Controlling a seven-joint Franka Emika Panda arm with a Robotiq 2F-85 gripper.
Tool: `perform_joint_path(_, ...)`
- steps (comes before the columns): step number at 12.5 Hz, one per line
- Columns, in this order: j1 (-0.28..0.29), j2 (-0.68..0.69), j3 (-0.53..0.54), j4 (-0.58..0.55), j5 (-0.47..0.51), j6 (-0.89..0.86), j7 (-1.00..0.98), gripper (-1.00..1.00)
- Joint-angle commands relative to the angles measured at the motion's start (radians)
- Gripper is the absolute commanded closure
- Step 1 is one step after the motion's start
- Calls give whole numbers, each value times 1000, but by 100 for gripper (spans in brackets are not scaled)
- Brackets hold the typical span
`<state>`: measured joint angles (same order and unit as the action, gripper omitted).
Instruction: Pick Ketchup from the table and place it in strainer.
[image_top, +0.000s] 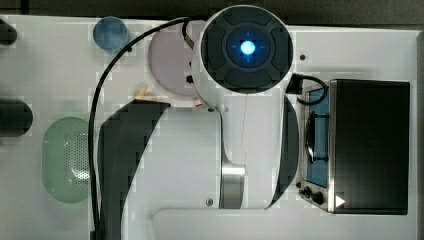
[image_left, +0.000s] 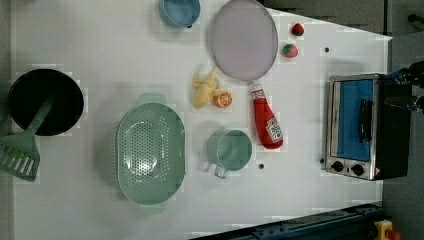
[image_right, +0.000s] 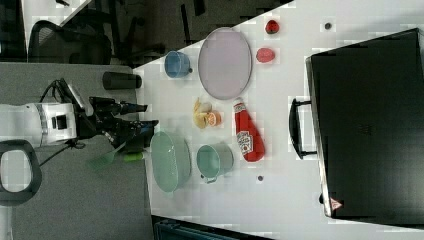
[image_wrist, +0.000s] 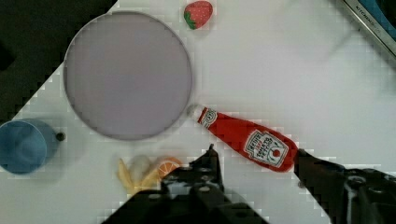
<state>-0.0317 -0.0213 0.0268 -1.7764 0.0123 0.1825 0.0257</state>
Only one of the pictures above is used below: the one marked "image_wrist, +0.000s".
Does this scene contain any silver toaster oven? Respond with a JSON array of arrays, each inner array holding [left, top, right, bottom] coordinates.
[[339, 0, 396, 58]]

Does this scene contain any blue cup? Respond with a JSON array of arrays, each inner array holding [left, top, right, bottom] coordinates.
[[0, 119, 60, 175]]

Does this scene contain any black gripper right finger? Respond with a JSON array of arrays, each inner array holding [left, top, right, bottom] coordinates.
[[294, 149, 396, 224]]

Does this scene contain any peeled toy banana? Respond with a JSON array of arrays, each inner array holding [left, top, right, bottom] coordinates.
[[117, 155, 160, 196]]

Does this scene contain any toy orange slice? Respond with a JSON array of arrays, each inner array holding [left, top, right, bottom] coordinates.
[[157, 157, 181, 178]]

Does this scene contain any red ketchup bottle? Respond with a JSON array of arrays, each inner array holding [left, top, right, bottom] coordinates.
[[188, 105, 298, 173]]

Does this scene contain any light red toy strawberry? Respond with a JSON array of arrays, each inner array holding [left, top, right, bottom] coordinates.
[[183, 1, 213, 30]]

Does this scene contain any grey round plate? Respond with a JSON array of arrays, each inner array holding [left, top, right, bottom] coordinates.
[[64, 11, 193, 141]]

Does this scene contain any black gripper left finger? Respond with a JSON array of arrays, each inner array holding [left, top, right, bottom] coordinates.
[[161, 144, 224, 199]]

